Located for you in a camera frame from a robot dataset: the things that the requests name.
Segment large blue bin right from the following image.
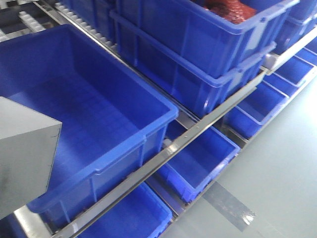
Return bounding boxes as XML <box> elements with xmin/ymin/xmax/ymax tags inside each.
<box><xmin>110</xmin><ymin>0</ymin><xmax>298</xmax><ymax>117</ymax></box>

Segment red items in bin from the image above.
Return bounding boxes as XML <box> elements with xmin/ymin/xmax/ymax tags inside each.
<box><xmin>193</xmin><ymin>0</ymin><xmax>257</xmax><ymax>24</ymax></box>

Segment stainless steel shelf frame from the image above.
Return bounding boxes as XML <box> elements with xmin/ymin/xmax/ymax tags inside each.
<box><xmin>9</xmin><ymin>0</ymin><xmax>317</xmax><ymax>231</ymax></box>

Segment large blue bin left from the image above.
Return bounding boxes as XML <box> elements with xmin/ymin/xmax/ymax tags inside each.
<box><xmin>0</xmin><ymin>24</ymin><xmax>178</xmax><ymax>228</ymax></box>

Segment large blue bin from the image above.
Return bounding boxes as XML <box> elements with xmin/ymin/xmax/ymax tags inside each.
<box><xmin>0</xmin><ymin>24</ymin><xmax>178</xmax><ymax>228</ymax></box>
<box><xmin>110</xmin><ymin>0</ymin><xmax>298</xmax><ymax>117</ymax></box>

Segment gray hollow base block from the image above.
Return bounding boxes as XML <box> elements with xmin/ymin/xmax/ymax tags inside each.
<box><xmin>0</xmin><ymin>97</ymin><xmax>62</xmax><ymax>218</ymax></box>

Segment lower blue bin row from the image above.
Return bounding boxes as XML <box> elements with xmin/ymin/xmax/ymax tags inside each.
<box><xmin>82</xmin><ymin>41</ymin><xmax>317</xmax><ymax>238</ymax></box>

